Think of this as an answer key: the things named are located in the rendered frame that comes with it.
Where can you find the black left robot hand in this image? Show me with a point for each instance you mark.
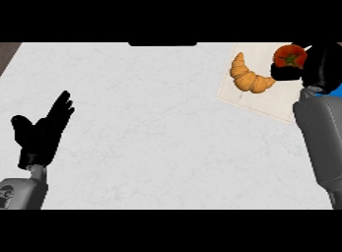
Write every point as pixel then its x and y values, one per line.
pixel 41 134

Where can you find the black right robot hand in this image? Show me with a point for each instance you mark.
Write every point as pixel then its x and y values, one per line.
pixel 326 65

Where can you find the red tomato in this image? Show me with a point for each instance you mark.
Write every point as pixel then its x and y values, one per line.
pixel 289 56

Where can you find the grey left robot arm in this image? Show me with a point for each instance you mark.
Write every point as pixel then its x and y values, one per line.
pixel 19 190

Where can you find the cream placemat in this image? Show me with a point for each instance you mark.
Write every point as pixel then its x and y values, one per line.
pixel 269 98

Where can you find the golden croissant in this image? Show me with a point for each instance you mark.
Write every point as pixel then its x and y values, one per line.
pixel 247 77

